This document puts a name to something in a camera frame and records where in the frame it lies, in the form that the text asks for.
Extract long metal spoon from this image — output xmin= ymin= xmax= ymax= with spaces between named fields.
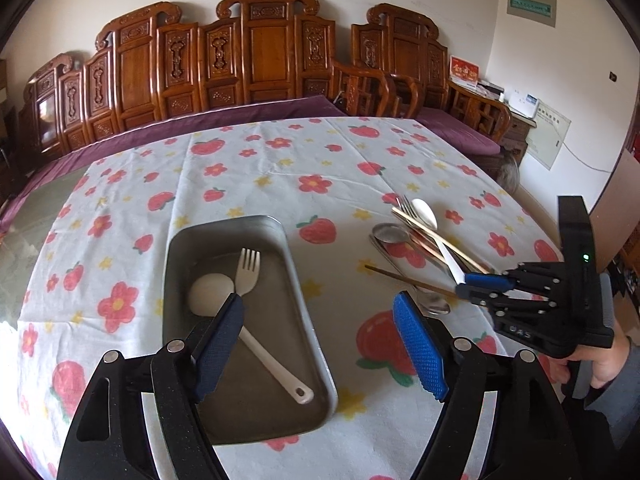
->
xmin=369 ymin=236 xmax=452 ymax=316

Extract golden chopstick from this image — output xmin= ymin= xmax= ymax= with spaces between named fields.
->
xmin=391 ymin=210 xmax=463 ymax=267
xmin=391 ymin=206 xmax=496 ymax=275

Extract white spoon with holed handle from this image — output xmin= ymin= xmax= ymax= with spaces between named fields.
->
xmin=189 ymin=273 xmax=315 ymax=405

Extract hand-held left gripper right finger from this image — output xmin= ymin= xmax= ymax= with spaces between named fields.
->
xmin=392 ymin=290 xmax=591 ymax=480

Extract person's right forearm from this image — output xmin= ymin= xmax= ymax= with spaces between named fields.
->
xmin=564 ymin=340 xmax=640 ymax=480

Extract person's right hand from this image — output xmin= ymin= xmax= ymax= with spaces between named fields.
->
xmin=550 ymin=321 xmax=633 ymax=397

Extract grey wall panel box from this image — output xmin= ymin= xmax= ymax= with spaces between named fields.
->
xmin=506 ymin=0 xmax=558 ymax=29

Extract grey furry object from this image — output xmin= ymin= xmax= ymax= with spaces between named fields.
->
xmin=499 ymin=152 xmax=522 ymax=195

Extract white cable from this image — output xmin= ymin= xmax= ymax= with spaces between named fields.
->
xmin=562 ymin=139 xmax=618 ymax=175

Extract long purple sofa cushion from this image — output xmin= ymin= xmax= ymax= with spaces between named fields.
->
xmin=0 ymin=95 xmax=351 ymax=223

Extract purple armchair cushion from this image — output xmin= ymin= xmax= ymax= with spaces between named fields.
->
xmin=415 ymin=106 xmax=503 ymax=157

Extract red desk calendar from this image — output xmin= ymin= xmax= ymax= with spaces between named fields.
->
xmin=448 ymin=56 xmax=481 ymax=86

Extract white leaning board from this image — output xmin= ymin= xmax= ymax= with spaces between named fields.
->
xmin=525 ymin=100 xmax=572 ymax=170

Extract white oval spoon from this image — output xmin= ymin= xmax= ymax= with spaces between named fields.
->
xmin=411 ymin=198 xmax=467 ymax=283

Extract dark wooden chair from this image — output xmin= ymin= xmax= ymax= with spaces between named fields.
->
xmin=0 ymin=59 xmax=25 ymax=193

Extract stack of papers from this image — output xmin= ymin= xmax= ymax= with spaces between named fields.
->
xmin=476 ymin=80 xmax=507 ymax=100

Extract floral strawberry tablecloth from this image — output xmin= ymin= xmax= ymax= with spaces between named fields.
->
xmin=15 ymin=116 xmax=576 ymax=480

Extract metal fork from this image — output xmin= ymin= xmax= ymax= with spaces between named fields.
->
xmin=397 ymin=195 xmax=451 ymax=261

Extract white desk telephone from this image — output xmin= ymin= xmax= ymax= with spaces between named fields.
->
xmin=509 ymin=88 xmax=541 ymax=120

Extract rectangular metal tray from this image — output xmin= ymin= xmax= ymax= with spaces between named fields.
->
xmin=164 ymin=215 xmax=338 ymax=447

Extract wooden chopsticks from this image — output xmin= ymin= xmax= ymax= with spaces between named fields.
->
xmin=235 ymin=248 xmax=262 ymax=296

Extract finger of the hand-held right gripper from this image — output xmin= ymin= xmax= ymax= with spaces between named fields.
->
xmin=454 ymin=282 xmax=567 ymax=322
xmin=464 ymin=261 xmax=567 ymax=292

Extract long carved wooden sofa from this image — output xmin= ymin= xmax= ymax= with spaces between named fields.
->
xmin=20 ymin=0 xmax=353 ymax=161

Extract brown wooden chopstick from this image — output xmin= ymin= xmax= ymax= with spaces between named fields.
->
xmin=364 ymin=265 xmax=460 ymax=295

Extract wooden side table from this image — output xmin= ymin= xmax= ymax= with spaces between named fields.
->
xmin=500 ymin=105 xmax=538 ymax=167

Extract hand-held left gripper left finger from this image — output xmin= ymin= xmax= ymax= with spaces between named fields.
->
xmin=55 ymin=292 xmax=248 ymax=480

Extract round metal spoon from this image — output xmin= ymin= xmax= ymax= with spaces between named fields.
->
xmin=371 ymin=222 xmax=415 ymax=247

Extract carved wooden armchair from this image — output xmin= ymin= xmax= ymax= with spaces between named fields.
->
xmin=334 ymin=2 xmax=512 ymax=157

